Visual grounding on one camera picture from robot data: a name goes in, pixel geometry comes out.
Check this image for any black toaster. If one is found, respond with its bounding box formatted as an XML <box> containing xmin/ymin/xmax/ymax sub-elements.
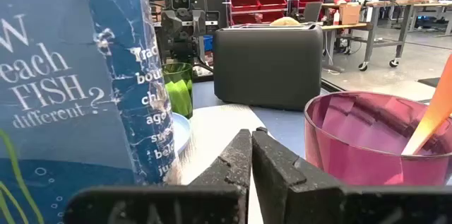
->
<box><xmin>213</xmin><ymin>23</ymin><xmax>324</xmax><ymax>111</ymax></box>

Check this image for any red plastic storage bin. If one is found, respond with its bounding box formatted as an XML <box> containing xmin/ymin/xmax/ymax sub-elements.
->
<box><xmin>258</xmin><ymin>0</ymin><xmax>287</xmax><ymax>9</ymax></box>
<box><xmin>231</xmin><ymin>0</ymin><xmax>262</xmax><ymax>12</ymax></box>

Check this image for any green glass tumbler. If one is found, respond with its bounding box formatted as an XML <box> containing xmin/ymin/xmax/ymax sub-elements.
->
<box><xmin>161</xmin><ymin>61</ymin><xmax>194</xmax><ymax>120</ymax></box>

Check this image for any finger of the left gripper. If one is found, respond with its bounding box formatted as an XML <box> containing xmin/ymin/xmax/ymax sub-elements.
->
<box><xmin>172</xmin><ymin>39</ymin><xmax>186</xmax><ymax>64</ymax></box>
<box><xmin>184</xmin><ymin>39</ymin><xmax>198</xmax><ymax>64</ymax></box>

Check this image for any pink faceted plastic tumbler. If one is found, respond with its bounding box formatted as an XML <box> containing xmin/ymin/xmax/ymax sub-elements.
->
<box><xmin>303</xmin><ymin>91</ymin><xmax>452</xmax><ymax>187</ymax></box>

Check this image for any rolling metal workbench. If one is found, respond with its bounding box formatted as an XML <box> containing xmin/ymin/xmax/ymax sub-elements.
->
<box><xmin>358</xmin><ymin>0</ymin><xmax>452</xmax><ymax>72</ymax></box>

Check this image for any bagel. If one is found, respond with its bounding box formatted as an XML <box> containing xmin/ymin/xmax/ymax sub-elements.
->
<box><xmin>270</xmin><ymin>16</ymin><xmax>301</xmax><ymax>27</ymax></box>

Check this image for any wooden top table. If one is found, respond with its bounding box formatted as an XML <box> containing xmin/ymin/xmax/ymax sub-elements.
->
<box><xmin>319</xmin><ymin>22</ymin><xmax>371</xmax><ymax>73</ymax></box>

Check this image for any spoon with orange handle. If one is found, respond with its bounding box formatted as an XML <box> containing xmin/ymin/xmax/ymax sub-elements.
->
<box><xmin>401</xmin><ymin>54</ymin><xmax>452</xmax><ymax>156</ymax></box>

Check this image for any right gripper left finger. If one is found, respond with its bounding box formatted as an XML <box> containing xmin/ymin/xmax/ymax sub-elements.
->
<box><xmin>65</xmin><ymin>128</ymin><xmax>252</xmax><ymax>224</ymax></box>

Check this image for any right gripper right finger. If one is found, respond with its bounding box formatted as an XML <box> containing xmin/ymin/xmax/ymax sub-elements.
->
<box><xmin>251</xmin><ymin>127</ymin><xmax>452</xmax><ymax>224</ymax></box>

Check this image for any beige woven placemat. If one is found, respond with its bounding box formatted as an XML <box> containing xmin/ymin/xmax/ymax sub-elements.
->
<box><xmin>174</xmin><ymin>103</ymin><xmax>273</xmax><ymax>224</ymax></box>

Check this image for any blue plate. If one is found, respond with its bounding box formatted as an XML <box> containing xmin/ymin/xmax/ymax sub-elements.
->
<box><xmin>172</xmin><ymin>112</ymin><xmax>194</xmax><ymax>156</ymax></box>

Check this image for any blue frosted flakes cereal box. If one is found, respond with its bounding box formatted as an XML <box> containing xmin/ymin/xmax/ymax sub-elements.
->
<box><xmin>0</xmin><ymin>0</ymin><xmax>177</xmax><ymax>224</ymax></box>

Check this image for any cardboard box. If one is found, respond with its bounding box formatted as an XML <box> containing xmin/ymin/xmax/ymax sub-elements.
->
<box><xmin>338</xmin><ymin>3</ymin><xmax>362</xmax><ymax>25</ymax></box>

